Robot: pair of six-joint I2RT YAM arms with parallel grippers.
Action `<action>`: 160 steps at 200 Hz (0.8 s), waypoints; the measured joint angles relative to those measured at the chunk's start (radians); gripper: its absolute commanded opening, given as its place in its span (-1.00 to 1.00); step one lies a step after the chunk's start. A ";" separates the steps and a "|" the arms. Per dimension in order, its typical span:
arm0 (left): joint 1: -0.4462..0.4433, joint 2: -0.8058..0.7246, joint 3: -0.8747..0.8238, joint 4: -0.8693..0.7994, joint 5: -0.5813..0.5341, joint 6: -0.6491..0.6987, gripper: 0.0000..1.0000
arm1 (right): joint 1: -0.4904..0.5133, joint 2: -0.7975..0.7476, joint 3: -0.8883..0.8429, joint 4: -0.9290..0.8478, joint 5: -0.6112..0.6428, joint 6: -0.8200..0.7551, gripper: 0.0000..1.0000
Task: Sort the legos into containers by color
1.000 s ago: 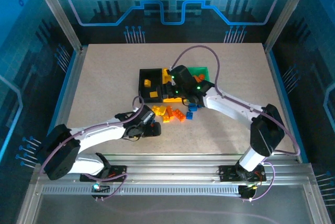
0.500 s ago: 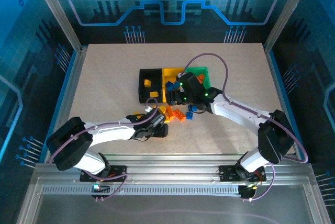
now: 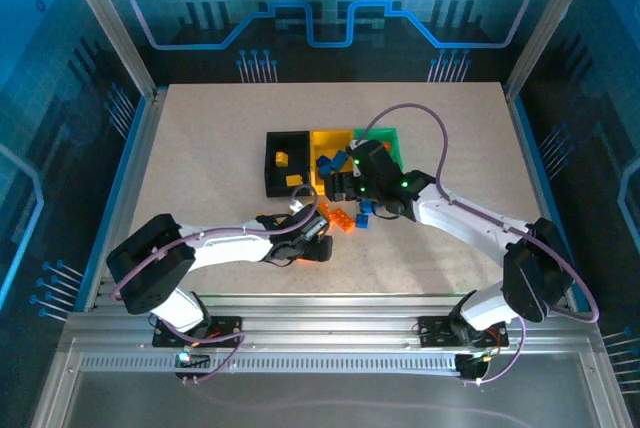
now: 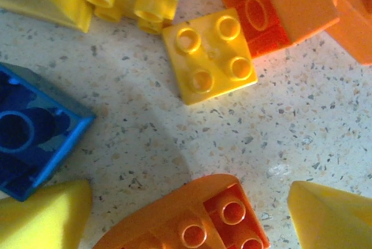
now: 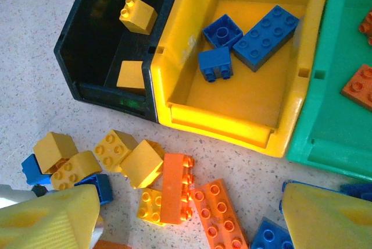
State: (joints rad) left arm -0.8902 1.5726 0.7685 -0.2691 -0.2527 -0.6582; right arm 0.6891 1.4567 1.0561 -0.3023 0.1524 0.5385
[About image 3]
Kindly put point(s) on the aluminium side rail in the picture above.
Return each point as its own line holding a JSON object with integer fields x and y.
{"x": 546, "y": 198}
{"x": 125, "y": 198}

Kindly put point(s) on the aluminium frame post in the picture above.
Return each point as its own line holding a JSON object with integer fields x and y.
{"x": 549, "y": 23}
{"x": 111, "y": 23}

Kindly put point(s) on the green plastic bin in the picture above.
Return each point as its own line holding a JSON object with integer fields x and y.
{"x": 396, "y": 150}

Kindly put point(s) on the long blue lego brick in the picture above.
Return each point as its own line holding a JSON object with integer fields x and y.
{"x": 340, "y": 160}

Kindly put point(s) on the yellow lego brick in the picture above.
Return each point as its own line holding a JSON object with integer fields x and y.
{"x": 293, "y": 180}
{"x": 281, "y": 159}

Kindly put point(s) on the aluminium frame cross beam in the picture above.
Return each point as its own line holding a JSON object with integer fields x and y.
{"x": 325, "y": 320}

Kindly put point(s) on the yellow plastic bin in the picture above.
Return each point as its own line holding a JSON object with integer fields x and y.
{"x": 332, "y": 139}

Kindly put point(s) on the black control box with light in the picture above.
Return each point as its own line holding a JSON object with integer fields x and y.
{"x": 197, "y": 362}

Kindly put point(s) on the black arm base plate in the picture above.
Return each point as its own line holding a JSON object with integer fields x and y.
{"x": 225, "y": 330}
{"x": 435, "y": 330}

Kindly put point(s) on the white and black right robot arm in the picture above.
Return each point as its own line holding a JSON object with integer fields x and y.
{"x": 460, "y": 220}

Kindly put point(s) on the aluminium lower frame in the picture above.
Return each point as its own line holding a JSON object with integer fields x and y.
{"x": 605, "y": 388}

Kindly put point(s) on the black plastic bin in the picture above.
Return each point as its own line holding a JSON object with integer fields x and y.
{"x": 290, "y": 192}

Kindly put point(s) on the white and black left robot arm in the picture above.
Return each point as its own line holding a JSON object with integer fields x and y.
{"x": 225, "y": 248}

